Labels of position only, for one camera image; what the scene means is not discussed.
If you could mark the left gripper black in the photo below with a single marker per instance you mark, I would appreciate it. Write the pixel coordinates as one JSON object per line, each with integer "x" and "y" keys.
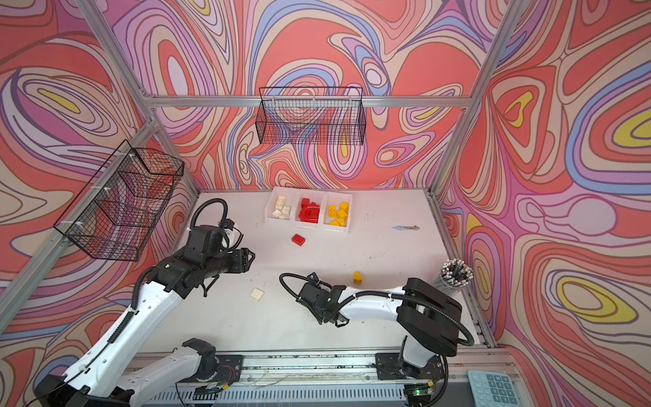
{"x": 242, "y": 260}

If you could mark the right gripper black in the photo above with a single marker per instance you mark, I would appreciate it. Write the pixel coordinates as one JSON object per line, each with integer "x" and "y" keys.
{"x": 319, "y": 317}

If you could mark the cream long lego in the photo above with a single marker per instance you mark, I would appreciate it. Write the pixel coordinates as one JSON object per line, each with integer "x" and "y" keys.
{"x": 280, "y": 202}

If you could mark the red arch lego piece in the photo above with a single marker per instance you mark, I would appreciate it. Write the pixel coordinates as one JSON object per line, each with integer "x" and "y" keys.
{"x": 309, "y": 214}

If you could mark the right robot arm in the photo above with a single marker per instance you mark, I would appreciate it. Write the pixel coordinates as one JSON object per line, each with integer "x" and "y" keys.
{"x": 430, "y": 318}

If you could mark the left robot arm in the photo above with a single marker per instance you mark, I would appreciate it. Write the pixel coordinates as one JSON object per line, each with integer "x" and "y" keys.
{"x": 98, "y": 378}

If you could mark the left white plastic bin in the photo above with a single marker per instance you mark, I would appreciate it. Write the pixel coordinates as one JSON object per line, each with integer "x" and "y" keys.
{"x": 292, "y": 199}

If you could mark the white plastic bin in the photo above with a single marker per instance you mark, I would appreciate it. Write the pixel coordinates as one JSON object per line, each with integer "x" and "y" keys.
{"x": 333, "y": 198}
{"x": 292, "y": 199}
{"x": 316, "y": 198}

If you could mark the middle white plastic bin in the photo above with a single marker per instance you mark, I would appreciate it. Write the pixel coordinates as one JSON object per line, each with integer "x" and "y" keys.
{"x": 316, "y": 198}

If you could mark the right white plastic bin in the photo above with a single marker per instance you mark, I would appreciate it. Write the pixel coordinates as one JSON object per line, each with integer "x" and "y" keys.
{"x": 333, "y": 198}

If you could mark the small pen on table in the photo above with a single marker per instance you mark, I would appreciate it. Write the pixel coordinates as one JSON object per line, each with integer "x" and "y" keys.
{"x": 406, "y": 228}

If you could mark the cup of pens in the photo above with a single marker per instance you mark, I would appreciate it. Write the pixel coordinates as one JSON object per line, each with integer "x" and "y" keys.
{"x": 454, "y": 275}

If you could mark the teal calculator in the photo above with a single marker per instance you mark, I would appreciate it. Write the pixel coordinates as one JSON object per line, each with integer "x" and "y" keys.
{"x": 492, "y": 389}

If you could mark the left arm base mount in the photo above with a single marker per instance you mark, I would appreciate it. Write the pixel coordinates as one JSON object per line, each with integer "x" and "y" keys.
{"x": 227, "y": 371}

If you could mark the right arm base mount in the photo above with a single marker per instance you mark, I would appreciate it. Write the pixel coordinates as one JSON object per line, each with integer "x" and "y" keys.
{"x": 434, "y": 377}

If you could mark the black wire basket left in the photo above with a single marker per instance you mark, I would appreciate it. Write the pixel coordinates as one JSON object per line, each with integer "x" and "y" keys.
{"x": 125, "y": 205}

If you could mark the black wire basket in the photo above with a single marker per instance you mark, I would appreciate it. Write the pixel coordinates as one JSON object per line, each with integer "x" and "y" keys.
{"x": 311, "y": 115}
{"x": 125, "y": 205}

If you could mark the black wire basket back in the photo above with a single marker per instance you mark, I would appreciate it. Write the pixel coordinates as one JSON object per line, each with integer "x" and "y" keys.
{"x": 311, "y": 115}

